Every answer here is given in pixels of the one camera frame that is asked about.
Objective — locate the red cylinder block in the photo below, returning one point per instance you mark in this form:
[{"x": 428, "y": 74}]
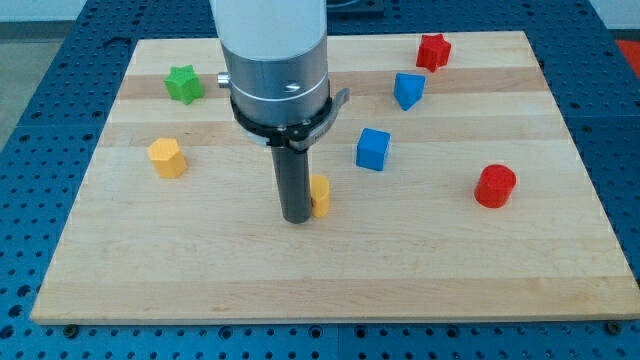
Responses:
[{"x": 495, "y": 186}]

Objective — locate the yellow cylinder block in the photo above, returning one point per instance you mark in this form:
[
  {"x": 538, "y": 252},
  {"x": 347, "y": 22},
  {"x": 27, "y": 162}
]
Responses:
[{"x": 320, "y": 195}]

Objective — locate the blue cube block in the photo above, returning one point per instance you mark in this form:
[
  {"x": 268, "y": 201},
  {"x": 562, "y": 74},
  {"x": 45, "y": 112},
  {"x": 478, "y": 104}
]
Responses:
[{"x": 372, "y": 149}]

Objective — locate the wooden board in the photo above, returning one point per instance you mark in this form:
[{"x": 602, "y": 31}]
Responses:
[{"x": 406, "y": 244}]

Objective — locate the green star block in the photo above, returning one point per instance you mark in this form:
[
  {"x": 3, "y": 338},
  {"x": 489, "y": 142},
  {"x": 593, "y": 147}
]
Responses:
[{"x": 183, "y": 84}]

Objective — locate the yellow hexagon block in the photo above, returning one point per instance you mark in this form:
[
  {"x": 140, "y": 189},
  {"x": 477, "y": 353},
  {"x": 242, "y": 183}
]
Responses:
[{"x": 167, "y": 158}]

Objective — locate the red star block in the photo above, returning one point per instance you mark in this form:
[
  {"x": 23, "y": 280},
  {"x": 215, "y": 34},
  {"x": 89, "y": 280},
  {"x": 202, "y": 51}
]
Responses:
[{"x": 433, "y": 52}]

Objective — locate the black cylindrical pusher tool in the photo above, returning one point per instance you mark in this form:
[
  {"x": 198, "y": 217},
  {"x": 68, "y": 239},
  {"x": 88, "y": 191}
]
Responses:
[{"x": 292, "y": 176}]

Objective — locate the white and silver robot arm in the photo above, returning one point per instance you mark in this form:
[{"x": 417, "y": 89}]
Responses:
[{"x": 276, "y": 59}]

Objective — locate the blue triangle block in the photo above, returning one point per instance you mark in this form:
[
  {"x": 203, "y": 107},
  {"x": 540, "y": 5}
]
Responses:
[{"x": 408, "y": 89}]

